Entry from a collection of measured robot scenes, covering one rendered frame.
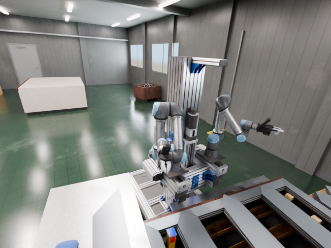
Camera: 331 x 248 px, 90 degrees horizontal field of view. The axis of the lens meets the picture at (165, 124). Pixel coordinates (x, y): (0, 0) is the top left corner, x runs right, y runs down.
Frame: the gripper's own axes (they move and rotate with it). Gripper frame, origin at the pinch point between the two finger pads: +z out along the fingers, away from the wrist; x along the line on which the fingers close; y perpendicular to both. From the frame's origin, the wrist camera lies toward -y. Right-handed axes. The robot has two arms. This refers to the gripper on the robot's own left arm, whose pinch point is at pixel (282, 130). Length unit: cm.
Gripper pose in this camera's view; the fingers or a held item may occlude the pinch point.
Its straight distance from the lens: 184.0
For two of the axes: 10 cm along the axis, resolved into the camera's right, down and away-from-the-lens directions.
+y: 0.3, 8.7, 4.9
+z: 8.3, 2.6, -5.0
